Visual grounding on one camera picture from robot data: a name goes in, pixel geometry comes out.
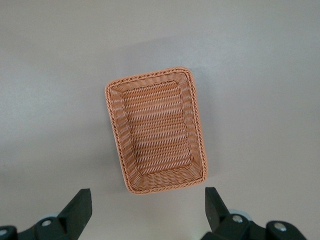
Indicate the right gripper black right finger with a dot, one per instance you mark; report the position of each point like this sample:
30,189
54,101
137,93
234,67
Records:
220,220

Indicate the brown woven rectangular basket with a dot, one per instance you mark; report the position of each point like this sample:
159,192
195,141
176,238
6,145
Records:
155,130

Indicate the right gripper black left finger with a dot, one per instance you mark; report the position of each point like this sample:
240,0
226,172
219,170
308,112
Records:
72,217

